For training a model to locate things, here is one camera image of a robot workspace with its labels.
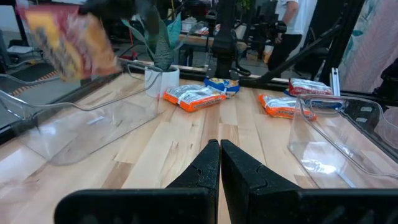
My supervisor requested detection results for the red Maruchan noodle pack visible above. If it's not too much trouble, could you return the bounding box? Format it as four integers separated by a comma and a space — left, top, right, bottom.
287, 77, 333, 96
17, 4, 122, 82

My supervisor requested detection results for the person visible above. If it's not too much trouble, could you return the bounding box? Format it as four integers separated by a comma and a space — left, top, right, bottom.
267, 0, 318, 72

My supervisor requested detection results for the silver aluminium bracket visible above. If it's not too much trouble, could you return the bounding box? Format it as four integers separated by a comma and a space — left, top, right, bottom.
329, 67, 342, 97

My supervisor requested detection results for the printed fabric banner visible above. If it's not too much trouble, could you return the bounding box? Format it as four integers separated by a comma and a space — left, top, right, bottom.
338, 0, 398, 94

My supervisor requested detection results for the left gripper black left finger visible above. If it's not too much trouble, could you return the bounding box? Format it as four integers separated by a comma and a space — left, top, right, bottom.
53, 138, 221, 224

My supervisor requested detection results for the clear plastic bin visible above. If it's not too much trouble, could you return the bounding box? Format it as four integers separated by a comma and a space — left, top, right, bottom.
0, 57, 164, 166
287, 93, 398, 190

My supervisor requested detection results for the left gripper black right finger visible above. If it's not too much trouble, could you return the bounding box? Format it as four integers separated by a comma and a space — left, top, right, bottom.
220, 139, 398, 224

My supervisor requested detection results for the blue Maruchan noodle pack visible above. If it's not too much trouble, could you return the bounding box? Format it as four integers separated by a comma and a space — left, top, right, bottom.
203, 77, 241, 98
283, 89, 345, 110

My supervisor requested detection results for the black hazard-striped floor mat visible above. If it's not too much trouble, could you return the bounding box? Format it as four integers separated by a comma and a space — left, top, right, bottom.
9, 62, 60, 96

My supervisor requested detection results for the orange Maruchan noodle pack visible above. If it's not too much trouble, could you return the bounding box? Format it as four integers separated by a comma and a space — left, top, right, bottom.
162, 84, 227, 113
257, 93, 318, 121

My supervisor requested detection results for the green succulent in white pot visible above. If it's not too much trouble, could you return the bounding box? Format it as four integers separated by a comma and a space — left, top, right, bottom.
121, 6, 183, 99

